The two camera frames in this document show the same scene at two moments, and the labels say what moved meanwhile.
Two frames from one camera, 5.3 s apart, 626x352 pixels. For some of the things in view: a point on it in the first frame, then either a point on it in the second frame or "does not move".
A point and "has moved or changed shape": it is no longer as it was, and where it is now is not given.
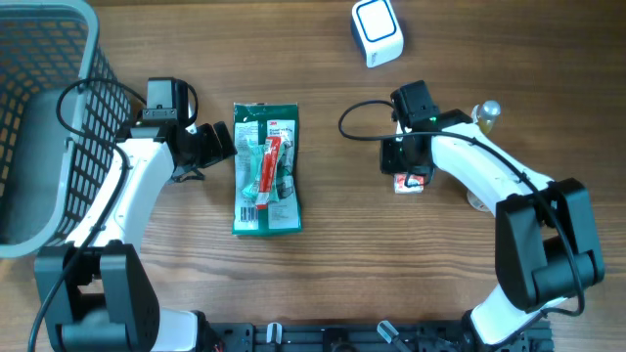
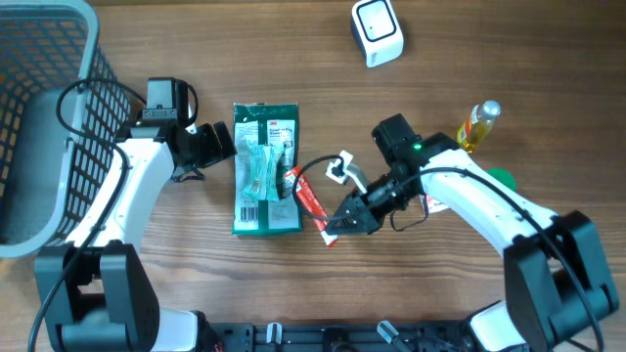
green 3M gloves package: x=261 y=120 does not move
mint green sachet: x=253 y=186 does not move
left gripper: x=212 y=151 does not move
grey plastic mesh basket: x=63 y=111 does not move
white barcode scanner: x=377 y=25 does not move
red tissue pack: x=400 y=188 has moved or changed shape
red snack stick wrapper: x=271 y=152 to x=315 y=204
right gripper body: x=395 y=157 to x=384 y=195
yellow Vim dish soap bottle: x=484 y=114 does not move
